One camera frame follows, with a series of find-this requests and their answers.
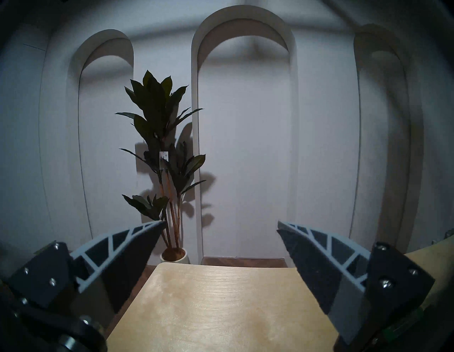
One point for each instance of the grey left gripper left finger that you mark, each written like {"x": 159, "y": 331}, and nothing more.
{"x": 113, "y": 262}

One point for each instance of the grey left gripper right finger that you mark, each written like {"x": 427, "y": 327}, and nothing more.
{"x": 337, "y": 276}

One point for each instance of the white plant label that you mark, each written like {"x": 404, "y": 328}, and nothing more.
{"x": 163, "y": 156}

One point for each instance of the tall dark green potted plant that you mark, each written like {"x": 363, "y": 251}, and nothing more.
{"x": 156, "y": 106}

